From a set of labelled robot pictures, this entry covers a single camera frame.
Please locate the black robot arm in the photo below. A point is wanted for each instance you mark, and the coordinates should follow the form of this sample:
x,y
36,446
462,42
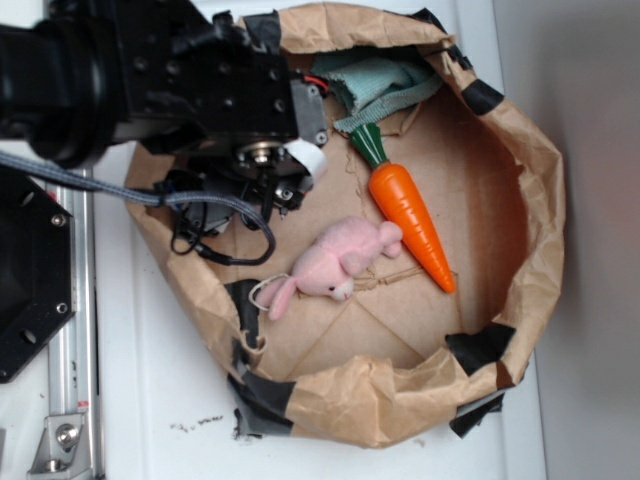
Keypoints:
x,y
95,74

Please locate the aluminium extrusion rail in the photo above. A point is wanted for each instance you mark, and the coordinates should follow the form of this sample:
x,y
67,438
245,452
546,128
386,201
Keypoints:
x,y
73,366

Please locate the brown paper bag bin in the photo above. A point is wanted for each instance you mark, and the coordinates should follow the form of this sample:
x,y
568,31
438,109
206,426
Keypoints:
x,y
401,356

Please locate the metal corner bracket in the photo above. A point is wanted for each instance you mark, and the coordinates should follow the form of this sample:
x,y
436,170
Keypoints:
x,y
64,449

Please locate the pink plush bunny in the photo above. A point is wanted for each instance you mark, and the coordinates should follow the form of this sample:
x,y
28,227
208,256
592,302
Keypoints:
x,y
329,266

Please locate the light blue cloth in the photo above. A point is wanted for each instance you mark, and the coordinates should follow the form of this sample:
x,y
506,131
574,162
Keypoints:
x,y
373,83

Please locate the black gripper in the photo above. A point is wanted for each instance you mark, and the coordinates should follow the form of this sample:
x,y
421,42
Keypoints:
x,y
250,128

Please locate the orange plastic toy carrot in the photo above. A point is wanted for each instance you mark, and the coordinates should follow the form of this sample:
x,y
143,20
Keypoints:
x,y
397,196

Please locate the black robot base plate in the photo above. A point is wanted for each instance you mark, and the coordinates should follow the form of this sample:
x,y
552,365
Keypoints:
x,y
36,271

